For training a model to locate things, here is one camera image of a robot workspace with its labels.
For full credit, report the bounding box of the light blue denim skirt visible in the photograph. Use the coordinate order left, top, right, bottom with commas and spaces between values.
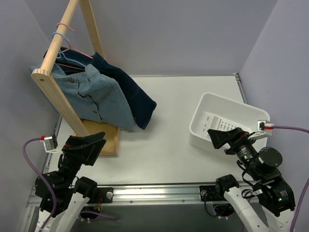
28, 63, 136, 130

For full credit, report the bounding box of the light blue wire hanger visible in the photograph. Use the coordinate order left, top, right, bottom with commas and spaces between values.
52, 30, 86, 69

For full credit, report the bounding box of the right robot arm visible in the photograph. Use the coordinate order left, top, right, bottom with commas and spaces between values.
208, 127, 295, 232

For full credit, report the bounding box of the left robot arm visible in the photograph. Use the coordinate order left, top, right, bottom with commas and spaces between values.
35, 132, 106, 232

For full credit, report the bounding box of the dark blue denim skirt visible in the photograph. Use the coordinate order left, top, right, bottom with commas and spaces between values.
55, 47, 157, 130

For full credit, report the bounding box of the wooden clothes rack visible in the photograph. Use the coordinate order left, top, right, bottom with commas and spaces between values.
31, 0, 120, 157

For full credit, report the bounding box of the white plastic basket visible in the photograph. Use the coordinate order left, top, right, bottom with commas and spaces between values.
189, 92, 270, 156

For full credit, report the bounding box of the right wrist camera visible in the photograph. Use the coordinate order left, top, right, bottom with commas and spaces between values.
248, 120, 274, 141

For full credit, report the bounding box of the aluminium mounting rail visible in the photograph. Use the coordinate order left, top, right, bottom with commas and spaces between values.
26, 183, 252, 208

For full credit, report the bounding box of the pink wire hanger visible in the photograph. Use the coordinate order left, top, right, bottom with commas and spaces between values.
56, 22, 94, 71

